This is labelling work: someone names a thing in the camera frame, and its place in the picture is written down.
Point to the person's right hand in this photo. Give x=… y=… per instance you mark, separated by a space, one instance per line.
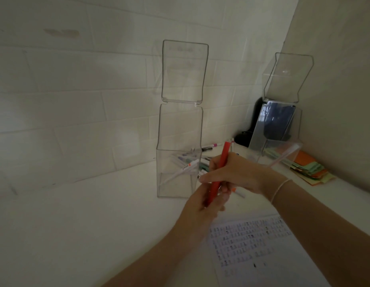
x=241 y=176

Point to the person's left hand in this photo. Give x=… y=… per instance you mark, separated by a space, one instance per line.
x=203 y=212

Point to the pile of assorted pens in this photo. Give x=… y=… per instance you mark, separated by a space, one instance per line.
x=207 y=147

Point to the clear acrylic box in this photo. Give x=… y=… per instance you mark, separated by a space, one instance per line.
x=280 y=116
x=182 y=125

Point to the white paper sheet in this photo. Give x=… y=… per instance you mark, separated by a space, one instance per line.
x=262 y=260

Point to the person's left forearm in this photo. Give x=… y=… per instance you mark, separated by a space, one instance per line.
x=155 y=263

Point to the person's right forearm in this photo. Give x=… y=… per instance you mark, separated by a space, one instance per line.
x=322 y=230

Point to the black bag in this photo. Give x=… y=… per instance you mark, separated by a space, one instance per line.
x=247 y=134

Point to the stack of coloured sticky notes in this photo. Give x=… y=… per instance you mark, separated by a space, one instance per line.
x=307 y=167

